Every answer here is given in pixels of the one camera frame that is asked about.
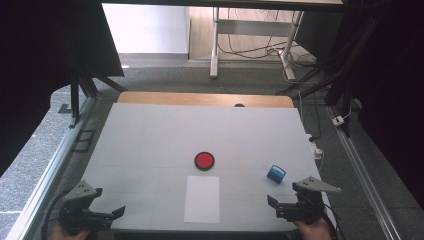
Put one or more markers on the white cabinet panel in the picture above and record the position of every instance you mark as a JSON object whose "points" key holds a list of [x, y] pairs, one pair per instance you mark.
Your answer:
{"points": [[146, 28]]}

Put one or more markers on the aluminium rail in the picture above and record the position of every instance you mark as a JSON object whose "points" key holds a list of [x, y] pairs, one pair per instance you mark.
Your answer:
{"points": [[363, 173], [50, 170]]}

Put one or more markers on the dark table grommet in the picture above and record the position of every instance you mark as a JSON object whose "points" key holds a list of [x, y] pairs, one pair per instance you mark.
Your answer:
{"points": [[239, 105]]}

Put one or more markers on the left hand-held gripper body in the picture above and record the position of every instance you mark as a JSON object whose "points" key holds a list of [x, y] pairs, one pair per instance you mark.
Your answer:
{"points": [[80, 206]]}

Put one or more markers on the person's left hand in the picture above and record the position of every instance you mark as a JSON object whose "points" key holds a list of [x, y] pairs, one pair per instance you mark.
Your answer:
{"points": [[65, 232]]}

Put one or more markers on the black metal stand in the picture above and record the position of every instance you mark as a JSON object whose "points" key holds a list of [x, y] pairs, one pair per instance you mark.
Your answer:
{"points": [[340, 76], [81, 86]]}

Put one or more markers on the large white board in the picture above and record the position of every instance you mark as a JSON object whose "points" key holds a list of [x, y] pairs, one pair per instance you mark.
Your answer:
{"points": [[160, 140]]}

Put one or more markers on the black curtain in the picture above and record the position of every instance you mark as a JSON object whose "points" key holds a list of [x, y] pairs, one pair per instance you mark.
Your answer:
{"points": [[390, 83], [40, 66]]}

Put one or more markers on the person's right hand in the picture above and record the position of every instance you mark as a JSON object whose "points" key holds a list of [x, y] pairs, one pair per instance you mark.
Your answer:
{"points": [[315, 230]]}

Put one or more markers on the red round ink pad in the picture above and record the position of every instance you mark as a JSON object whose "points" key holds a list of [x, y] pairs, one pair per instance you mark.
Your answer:
{"points": [[204, 161]]}

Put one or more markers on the white power strip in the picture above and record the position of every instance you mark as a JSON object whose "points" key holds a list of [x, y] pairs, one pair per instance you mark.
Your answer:
{"points": [[315, 149]]}

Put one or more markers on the white metal desk frame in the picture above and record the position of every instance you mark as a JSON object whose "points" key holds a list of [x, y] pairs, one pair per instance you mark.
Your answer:
{"points": [[253, 28]]}

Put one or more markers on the blue stamp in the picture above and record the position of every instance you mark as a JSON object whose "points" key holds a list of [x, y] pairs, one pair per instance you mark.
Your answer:
{"points": [[276, 174]]}

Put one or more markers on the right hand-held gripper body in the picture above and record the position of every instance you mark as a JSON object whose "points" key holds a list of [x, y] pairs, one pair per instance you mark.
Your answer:
{"points": [[306, 201]]}

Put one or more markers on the white paper sheet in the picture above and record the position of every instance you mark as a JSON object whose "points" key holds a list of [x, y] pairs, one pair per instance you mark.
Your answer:
{"points": [[202, 199]]}

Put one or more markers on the small white adapter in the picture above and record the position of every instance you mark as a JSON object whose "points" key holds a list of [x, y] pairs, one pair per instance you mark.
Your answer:
{"points": [[338, 120]]}

